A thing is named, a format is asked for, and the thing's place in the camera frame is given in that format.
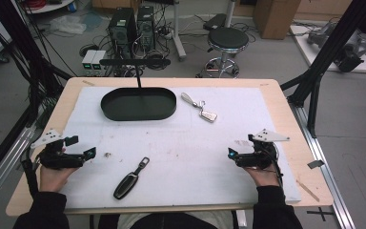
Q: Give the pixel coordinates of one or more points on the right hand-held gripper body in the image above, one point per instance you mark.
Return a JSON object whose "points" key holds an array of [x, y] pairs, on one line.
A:
{"points": [[260, 159]]}

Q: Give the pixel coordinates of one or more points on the black camera bar on pole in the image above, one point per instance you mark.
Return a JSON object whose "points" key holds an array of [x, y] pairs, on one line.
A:
{"points": [[135, 62]]}

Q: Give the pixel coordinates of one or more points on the white foam mat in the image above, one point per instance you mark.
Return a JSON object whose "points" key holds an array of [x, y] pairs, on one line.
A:
{"points": [[184, 159]]}

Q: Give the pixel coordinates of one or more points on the black round stool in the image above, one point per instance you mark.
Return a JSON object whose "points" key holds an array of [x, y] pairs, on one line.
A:
{"points": [[228, 39]]}

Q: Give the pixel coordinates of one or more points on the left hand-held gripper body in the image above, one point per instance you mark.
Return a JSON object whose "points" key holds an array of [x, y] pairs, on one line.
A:
{"points": [[60, 160]]}

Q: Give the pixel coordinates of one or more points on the aluminium rail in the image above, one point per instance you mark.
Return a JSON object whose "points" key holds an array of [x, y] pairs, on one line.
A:
{"points": [[327, 178], [3, 162]]}

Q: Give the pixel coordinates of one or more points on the grey robot equipment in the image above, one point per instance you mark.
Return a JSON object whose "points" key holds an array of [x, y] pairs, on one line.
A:
{"points": [[346, 47]]}

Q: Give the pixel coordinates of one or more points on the large black computer tower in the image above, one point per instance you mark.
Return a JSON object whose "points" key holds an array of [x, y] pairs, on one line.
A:
{"points": [[122, 33]]}

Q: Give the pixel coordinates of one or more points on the small grey tape piece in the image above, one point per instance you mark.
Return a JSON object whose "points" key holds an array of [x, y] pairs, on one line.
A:
{"points": [[315, 164]]}

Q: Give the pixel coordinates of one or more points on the black oval tray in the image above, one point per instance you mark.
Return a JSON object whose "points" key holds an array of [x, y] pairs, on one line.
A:
{"points": [[138, 105]]}

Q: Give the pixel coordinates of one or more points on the person's left hand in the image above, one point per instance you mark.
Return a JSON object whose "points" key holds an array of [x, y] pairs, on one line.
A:
{"points": [[54, 179]]}

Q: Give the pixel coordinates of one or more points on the black car key fob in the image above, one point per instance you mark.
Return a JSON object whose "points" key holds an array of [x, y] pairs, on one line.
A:
{"points": [[127, 184]]}

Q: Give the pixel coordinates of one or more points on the black foot pedal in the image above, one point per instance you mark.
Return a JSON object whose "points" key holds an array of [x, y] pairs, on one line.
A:
{"points": [[214, 21]]}

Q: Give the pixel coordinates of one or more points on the white floor platform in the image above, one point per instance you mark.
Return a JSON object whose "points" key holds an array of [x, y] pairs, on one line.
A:
{"points": [[308, 51]]}

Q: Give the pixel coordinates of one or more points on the white stand leg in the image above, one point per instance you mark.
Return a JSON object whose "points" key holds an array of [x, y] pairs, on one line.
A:
{"points": [[178, 35]]}

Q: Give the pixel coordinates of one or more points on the brown cardboard box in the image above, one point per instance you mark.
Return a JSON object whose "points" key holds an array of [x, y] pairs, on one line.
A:
{"points": [[274, 17]]}

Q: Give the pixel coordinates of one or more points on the slim black computer tower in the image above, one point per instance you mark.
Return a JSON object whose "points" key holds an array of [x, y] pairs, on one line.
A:
{"points": [[146, 28]]}

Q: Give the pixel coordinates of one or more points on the person's right hand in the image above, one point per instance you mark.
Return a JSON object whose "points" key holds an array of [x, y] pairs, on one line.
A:
{"points": [[263, 178]]}

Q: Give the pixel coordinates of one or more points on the black cross floor tape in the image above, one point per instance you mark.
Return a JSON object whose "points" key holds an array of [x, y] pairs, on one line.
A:
{"points": [[321, 213]]}

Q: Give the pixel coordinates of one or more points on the white power supply box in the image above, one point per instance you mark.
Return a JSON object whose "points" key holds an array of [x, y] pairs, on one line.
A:
{"points": [[88, 60], [98, 61]]}

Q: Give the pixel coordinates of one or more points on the thin wooden stick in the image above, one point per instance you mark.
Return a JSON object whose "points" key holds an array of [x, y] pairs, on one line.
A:
{"points": [[308, 191]]}

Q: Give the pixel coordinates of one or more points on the clear plastic bag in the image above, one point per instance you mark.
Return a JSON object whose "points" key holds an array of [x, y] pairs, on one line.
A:
{"points": [[66, 24]]}

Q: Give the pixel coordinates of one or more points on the black metal frame strut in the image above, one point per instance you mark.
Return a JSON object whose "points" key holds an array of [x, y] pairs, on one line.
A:
{"points": [[330, 47], [35, 60]]}

